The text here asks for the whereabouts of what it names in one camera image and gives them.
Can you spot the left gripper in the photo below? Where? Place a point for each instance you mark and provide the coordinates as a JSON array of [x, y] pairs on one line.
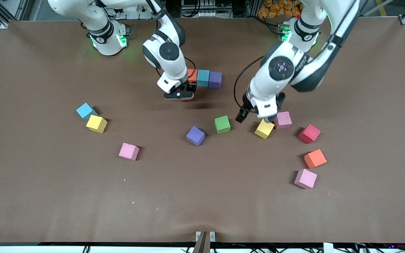
[[280, 100]]

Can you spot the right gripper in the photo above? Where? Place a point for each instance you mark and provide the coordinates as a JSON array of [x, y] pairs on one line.
[[190, 86]]

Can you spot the yellow foam cube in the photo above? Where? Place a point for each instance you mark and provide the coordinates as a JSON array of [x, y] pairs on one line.
[[264, 130], [95, 123]]

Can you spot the orange foam cube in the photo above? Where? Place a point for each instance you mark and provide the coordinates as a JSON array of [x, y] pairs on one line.
[[315, 158], [192, 74]]

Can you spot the teal foam cube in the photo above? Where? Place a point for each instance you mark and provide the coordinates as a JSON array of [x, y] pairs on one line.
[[203, 78]]

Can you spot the green foam cube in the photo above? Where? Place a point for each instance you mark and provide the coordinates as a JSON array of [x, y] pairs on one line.
[[222, 124]]

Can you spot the purple foam cube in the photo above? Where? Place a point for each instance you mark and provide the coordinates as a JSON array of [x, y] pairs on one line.
[[195, 135], [215, 79]]

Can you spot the pink foam cube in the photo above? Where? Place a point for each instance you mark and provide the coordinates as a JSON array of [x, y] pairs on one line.
[[305, 178], [283, 120], [128, 151]]

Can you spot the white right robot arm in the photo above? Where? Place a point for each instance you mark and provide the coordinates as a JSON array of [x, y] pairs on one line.
[[174, 68]]

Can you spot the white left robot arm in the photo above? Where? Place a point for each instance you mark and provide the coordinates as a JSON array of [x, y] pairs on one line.
[[269, 84]]

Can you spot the white power strip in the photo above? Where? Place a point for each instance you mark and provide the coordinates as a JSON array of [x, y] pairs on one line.
[[206, 14]]

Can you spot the sky blue foam cube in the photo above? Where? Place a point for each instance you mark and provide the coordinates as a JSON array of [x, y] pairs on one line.
[[84, 110]]

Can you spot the pile of orange balls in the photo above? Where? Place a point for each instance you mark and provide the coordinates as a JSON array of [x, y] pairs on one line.
[[280, 7]]

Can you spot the white tag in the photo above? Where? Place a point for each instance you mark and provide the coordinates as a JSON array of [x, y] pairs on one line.
[[328, 248]]

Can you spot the metal table clamp bracket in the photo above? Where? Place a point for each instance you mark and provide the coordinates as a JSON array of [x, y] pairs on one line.
[[205, 242]]

